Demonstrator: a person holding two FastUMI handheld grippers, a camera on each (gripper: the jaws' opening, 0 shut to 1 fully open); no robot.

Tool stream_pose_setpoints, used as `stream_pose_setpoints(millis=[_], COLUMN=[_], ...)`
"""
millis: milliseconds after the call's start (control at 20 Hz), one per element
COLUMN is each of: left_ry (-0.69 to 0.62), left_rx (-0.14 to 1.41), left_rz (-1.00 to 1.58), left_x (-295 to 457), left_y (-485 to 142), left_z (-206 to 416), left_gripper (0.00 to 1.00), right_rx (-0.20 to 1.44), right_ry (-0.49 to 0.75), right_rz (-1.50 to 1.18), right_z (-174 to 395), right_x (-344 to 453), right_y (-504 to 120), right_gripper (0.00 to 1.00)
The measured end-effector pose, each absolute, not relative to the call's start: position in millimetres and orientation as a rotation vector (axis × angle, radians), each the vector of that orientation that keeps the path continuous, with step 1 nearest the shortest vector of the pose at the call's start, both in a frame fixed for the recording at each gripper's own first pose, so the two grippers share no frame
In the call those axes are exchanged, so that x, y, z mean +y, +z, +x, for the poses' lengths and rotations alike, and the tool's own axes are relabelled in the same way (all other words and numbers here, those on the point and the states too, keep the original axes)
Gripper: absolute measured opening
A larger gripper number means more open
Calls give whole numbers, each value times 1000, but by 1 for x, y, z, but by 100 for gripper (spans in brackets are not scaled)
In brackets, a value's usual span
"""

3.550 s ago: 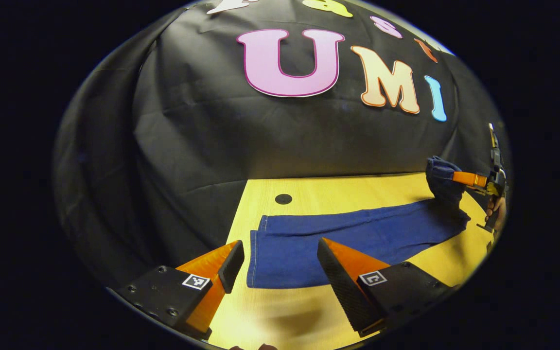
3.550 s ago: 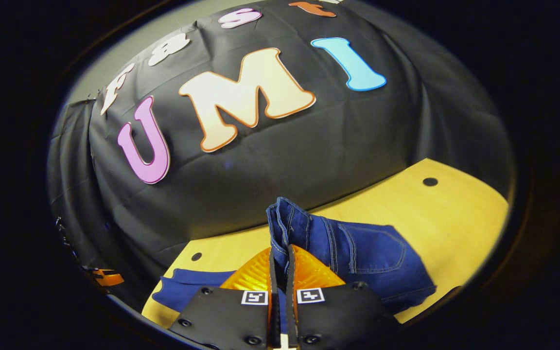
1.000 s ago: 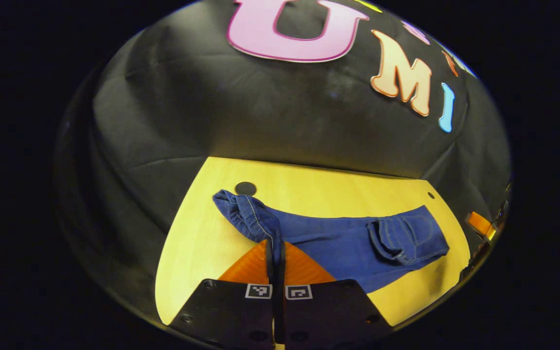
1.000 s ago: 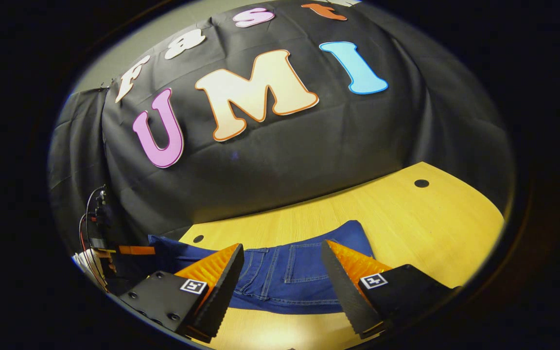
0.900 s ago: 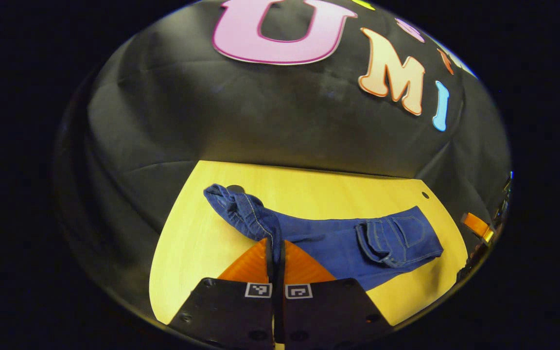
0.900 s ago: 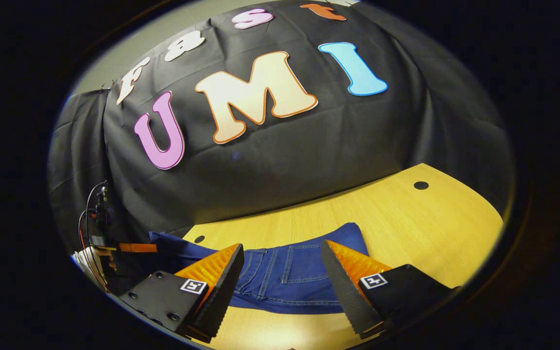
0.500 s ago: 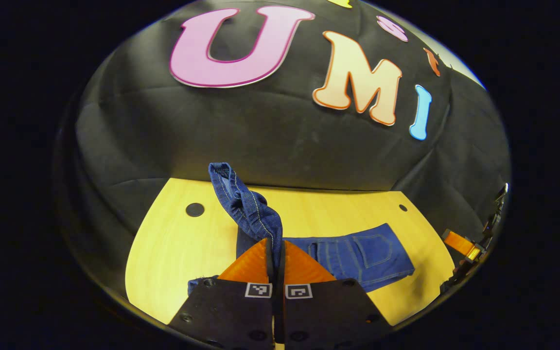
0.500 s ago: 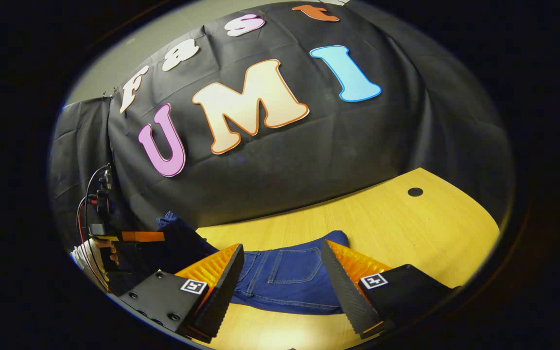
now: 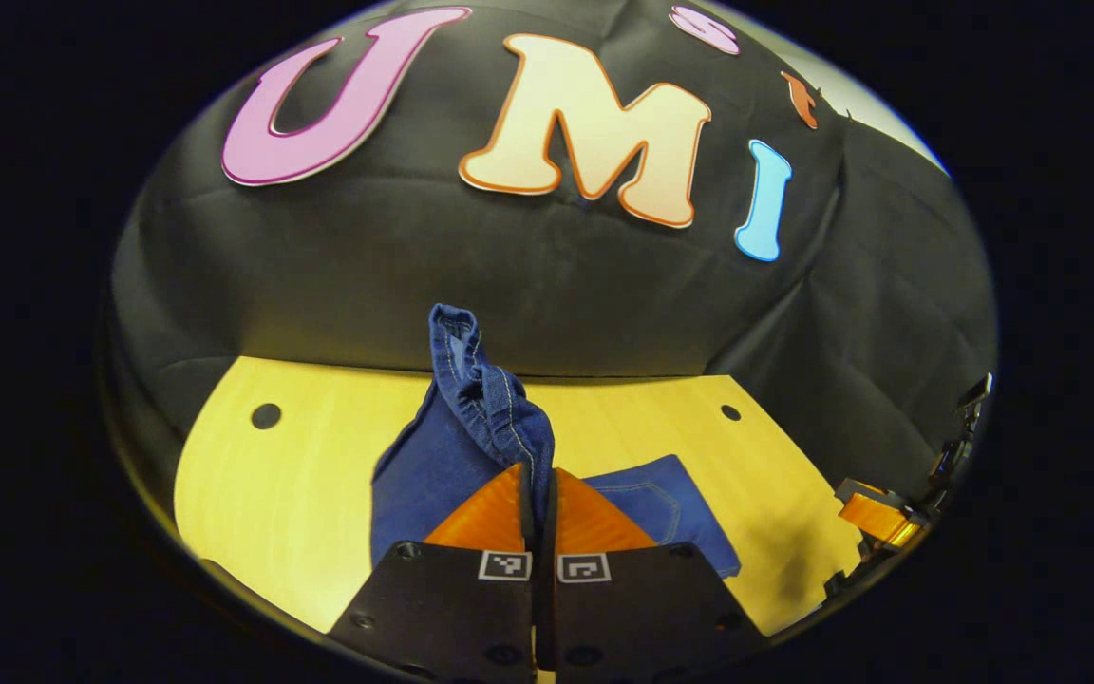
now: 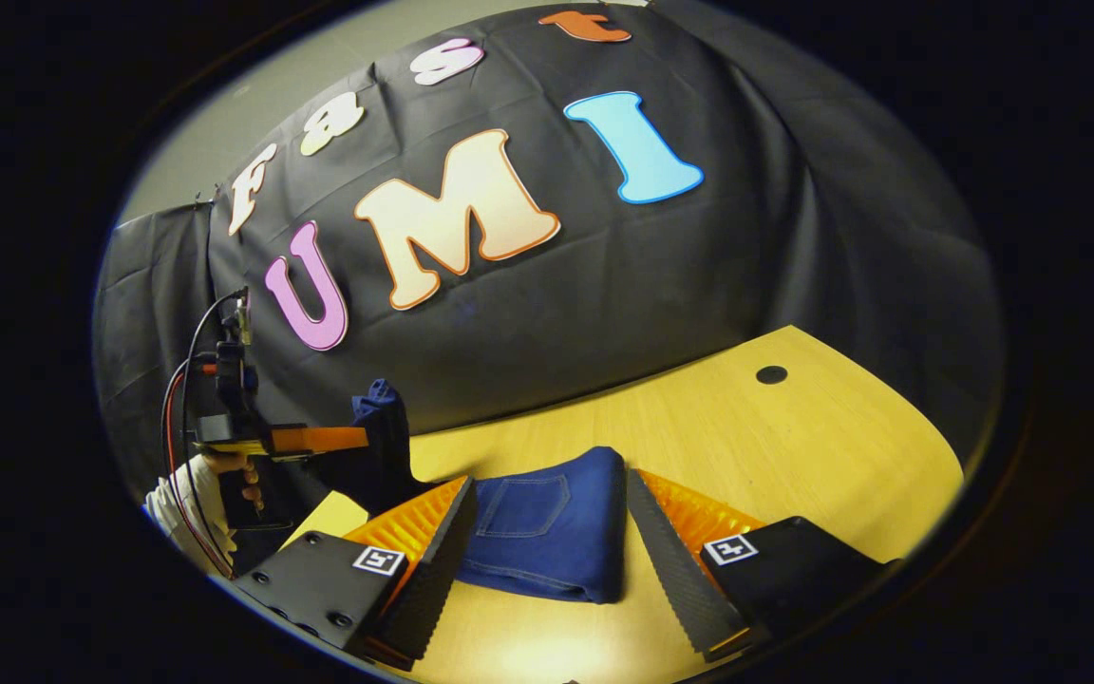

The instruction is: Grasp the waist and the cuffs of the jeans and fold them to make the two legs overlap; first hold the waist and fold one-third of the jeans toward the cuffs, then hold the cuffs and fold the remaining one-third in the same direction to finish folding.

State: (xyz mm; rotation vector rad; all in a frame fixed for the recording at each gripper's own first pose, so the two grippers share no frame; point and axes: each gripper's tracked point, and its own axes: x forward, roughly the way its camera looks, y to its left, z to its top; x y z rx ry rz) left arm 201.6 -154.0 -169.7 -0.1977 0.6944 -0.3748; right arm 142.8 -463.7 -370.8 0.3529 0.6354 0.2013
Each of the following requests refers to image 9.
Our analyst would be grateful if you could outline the black backdrop cloth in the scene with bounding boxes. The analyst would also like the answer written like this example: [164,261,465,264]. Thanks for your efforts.
[101,0,999,514]

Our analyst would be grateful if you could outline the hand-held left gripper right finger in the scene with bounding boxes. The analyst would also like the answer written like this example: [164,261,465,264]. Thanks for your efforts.
[539,465,769,683]

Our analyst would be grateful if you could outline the blue denim jeans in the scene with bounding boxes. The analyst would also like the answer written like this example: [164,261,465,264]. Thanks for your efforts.
[369,302,743,580]

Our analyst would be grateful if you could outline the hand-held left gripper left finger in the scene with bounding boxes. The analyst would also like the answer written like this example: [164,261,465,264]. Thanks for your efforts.
[327,463,538,684]

